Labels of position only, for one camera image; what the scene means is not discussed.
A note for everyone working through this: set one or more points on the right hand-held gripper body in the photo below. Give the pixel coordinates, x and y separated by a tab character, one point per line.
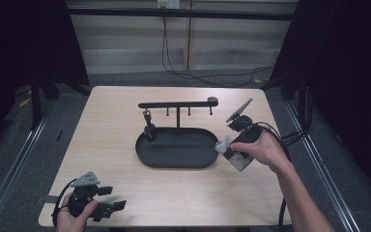
246	130

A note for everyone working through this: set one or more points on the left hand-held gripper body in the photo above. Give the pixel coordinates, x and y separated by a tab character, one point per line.
83	193

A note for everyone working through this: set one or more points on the black key rack with tray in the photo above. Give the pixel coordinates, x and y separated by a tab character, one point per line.
177	151

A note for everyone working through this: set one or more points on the black car key fob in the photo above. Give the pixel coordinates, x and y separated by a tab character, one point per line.
150	132

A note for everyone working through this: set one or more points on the person's right hand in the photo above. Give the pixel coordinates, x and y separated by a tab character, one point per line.
267	151

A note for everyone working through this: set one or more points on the person's left hand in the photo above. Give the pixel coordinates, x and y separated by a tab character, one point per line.
72	222

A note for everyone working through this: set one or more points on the black metal stand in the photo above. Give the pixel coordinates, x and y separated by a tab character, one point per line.
36	106

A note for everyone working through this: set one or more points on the dark curtain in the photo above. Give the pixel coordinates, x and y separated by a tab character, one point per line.
22	42
344	64

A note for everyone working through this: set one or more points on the black horizontal bar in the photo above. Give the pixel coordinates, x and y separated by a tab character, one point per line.
180	13

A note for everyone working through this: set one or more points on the metal floor rail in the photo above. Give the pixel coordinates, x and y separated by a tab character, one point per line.
325	174
9	183

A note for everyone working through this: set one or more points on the white wall outlet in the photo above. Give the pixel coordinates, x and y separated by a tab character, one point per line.
168	4

